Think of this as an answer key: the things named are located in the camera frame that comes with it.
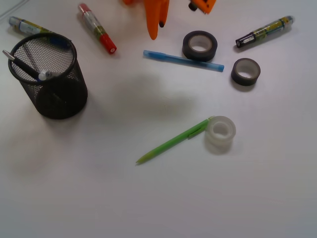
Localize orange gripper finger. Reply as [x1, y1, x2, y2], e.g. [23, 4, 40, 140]
[144, 0, 160, 40]
[159, 0, 169, 27]

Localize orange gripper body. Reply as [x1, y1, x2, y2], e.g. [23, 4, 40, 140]
[123, 0, 217, 14]

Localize light blue capped pen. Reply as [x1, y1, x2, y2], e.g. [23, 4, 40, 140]
[143, 50, 224, 72]

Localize red cap whiteboard marker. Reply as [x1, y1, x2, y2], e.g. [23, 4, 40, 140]
[78, 3, 117, 55]

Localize silver metal pen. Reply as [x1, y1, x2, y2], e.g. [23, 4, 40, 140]
[24, 49, 61, 81]

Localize green mechanical pencil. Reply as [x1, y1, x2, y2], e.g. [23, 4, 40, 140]
[136, 116, 213, 165]

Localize dark blue ballpoint pen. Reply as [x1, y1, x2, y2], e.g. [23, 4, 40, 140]
[2, 50, 41, 81]

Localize black mesh pen holder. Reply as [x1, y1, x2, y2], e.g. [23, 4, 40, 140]
[8, 33, 88, 119]

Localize large black tape roll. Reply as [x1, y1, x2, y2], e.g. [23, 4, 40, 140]
[182, 31, 217, 62]

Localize small black tape roll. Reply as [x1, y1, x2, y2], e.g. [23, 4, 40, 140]
[231, 58, 261, 86]

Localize black cap whiteboard marker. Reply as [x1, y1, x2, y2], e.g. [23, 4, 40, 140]
[235, 15, 295, 48]

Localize blue cap whiteboard marker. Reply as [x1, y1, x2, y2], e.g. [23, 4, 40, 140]
[8, 16, 72, 49]

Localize clear tape roll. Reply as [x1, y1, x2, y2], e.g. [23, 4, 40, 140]
[205, 116, 236, 155]

